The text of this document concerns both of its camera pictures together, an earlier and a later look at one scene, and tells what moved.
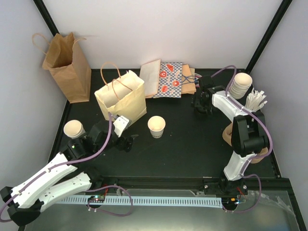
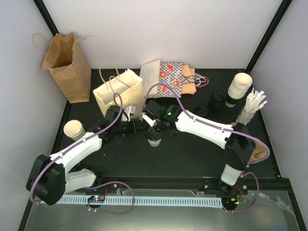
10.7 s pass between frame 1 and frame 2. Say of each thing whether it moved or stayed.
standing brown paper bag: stayed
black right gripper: moved
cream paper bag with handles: stayed
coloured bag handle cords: stayed
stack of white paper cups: stayed
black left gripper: moved
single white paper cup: moved
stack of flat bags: stayed
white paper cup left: stayed
